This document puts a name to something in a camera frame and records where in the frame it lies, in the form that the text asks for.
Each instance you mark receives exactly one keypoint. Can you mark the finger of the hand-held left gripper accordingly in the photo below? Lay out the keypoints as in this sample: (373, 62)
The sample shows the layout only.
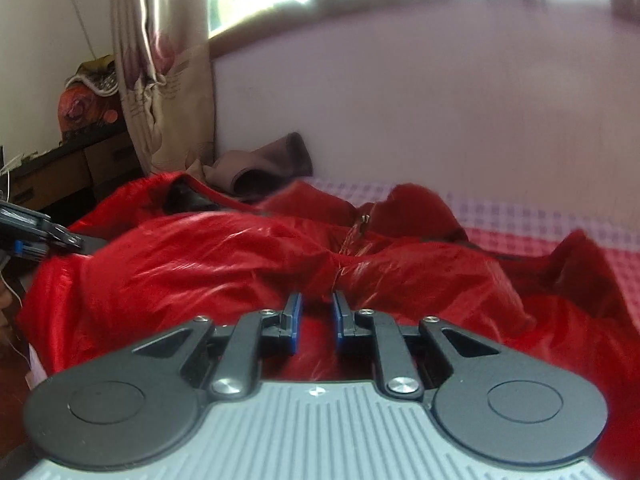
(30, 230)

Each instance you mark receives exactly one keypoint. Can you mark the brown cloth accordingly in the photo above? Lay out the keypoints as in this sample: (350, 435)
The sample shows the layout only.
(265, 165)

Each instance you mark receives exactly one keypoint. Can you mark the red down jacket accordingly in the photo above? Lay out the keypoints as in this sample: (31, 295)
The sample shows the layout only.
(200, 260)

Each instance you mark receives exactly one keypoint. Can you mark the beige floral curtain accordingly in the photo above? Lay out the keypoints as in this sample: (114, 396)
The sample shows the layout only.
(165, 60)

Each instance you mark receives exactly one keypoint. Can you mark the folded patterned quilt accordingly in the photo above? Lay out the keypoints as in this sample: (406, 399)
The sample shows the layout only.
(87, 100)

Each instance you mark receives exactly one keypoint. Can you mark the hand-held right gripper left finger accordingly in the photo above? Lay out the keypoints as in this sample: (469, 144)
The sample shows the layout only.
(296, 325)

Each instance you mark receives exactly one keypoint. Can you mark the dark wooden cabinet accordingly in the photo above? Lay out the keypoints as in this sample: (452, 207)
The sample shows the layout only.
(65, 170)

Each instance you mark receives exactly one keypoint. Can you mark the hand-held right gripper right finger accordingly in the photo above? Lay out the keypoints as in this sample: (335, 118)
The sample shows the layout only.
(340, 322)

